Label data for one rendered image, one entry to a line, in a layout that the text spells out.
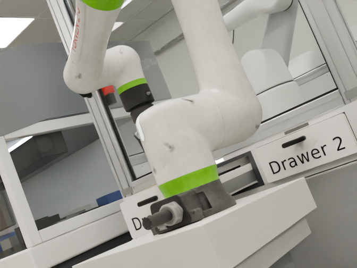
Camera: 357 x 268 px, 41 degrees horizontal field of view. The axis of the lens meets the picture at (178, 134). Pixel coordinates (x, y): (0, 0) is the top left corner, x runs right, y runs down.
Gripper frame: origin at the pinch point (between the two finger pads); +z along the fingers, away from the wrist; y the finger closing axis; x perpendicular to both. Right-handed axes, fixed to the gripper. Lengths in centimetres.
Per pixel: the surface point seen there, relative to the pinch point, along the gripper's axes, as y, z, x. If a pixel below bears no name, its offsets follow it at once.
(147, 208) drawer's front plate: 10.8, 7.5, -2.9
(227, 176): -7.1, 8.4, 13.6
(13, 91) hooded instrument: -17, -58, -79
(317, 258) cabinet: -20, 41, 22
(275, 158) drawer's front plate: -18.9, 9.3, 23.7
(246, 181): -14.8, 12.2, 13.8
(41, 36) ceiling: -208, -177, -270
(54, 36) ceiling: -225, -177, -269
